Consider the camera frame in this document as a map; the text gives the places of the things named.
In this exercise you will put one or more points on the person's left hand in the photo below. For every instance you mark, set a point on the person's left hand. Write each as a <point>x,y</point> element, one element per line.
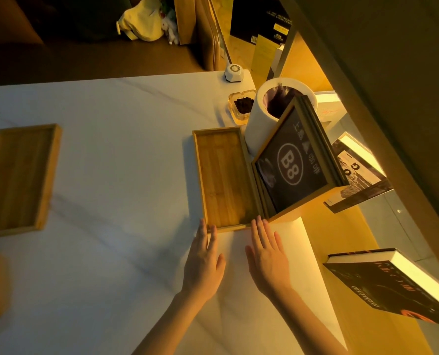
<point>202,269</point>

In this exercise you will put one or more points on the person's right hand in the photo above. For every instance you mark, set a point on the person's right hand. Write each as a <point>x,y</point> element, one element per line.
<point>269,266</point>

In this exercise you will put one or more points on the person's right middle finger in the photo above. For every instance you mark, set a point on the person's right middle finger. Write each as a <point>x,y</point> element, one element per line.
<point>262,232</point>

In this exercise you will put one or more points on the person's left thumb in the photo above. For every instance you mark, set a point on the person's left thumb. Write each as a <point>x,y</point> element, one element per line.
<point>221,264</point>

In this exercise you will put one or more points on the person's right thumb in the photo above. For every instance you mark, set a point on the person's right thumb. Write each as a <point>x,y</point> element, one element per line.
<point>249,258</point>

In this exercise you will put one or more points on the person's left middle finger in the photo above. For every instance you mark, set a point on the person's left middle finger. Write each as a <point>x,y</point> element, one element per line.
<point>203,234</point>

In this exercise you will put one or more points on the person's right little finger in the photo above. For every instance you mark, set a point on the person's right little finger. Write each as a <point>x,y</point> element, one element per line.
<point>279,245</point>

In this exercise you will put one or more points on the person's left forearm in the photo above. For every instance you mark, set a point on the person's left forearm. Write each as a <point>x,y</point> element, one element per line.
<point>167,325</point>

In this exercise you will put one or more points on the person's right forearm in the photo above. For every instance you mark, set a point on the person's right forearm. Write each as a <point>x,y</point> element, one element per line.
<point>308,325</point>

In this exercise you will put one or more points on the wooden tray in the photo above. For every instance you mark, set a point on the wooden tray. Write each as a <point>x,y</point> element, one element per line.
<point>17,181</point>
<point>225,177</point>

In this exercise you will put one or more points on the black and white book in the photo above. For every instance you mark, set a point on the black and white book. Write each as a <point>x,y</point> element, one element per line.
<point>360,177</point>

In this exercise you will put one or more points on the white cylindrical bin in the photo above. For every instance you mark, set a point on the white cylindrical bin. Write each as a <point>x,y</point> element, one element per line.
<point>258,125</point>

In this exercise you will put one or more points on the dark hardcover book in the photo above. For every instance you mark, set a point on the dark hardcover book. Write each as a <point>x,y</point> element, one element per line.
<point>386,288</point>

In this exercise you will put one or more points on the glass ashtray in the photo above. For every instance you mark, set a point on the glass ashtray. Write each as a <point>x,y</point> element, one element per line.
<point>233,110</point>

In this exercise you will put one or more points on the dark coffee grounds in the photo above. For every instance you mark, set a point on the dark coffee grounds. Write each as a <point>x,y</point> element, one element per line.
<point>243,104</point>

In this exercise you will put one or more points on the dark bin liner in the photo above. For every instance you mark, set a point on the dark bin liner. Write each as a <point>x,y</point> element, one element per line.
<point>276,101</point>

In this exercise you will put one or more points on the white call button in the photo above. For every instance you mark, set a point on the white call button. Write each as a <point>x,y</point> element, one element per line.
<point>234,72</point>

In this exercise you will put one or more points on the yellow box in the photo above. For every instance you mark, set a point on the yellow box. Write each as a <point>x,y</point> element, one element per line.
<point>264,57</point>

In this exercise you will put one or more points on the brown leather seat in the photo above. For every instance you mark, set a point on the brown leather seat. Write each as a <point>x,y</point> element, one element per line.
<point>208,36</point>

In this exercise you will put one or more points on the wooden shelf unit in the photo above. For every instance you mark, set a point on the wooden shelf unit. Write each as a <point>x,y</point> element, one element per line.
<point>397,77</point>

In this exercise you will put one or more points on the small white plush toy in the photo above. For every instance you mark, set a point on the small white plush toy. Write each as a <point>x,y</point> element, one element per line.
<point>170,27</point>

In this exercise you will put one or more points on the black box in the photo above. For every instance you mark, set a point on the black box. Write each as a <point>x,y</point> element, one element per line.
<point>258,16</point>

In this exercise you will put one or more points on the cream fabric bag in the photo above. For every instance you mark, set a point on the cream fabric bag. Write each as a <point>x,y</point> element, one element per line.
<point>141,22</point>

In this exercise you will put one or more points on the black sign in wooden frame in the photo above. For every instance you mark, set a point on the black sign in wooden frame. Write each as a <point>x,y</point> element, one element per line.
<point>297,166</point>

